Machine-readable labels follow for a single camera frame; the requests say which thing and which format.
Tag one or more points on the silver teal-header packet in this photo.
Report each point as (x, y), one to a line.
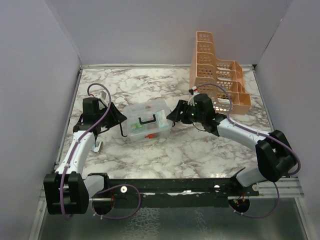
(162, 119)

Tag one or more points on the orange plastic file rack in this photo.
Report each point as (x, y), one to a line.
(207, 68)

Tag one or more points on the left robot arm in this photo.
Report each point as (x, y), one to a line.
(66, 192)

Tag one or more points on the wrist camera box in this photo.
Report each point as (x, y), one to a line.
(101, 96)
(193, 92)

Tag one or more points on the black box handle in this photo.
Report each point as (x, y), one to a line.
(147, 120)
(123, 129)

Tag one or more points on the small green box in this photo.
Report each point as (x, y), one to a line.
(135, 126)

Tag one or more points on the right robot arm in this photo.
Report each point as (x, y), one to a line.
(275, 157)

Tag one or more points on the clear first aid box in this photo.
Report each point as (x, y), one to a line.
(150, 134)

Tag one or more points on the black front frame bar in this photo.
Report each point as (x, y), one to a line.
(171, 193)

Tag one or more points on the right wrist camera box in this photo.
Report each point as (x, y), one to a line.
(193, 92)

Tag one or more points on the small white clip piece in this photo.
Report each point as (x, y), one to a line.
(97, 146)

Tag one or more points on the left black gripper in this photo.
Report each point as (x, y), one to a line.
(117, 117)

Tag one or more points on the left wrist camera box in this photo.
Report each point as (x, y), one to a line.
(101, 96)

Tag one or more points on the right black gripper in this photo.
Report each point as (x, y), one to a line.
(176, 116)

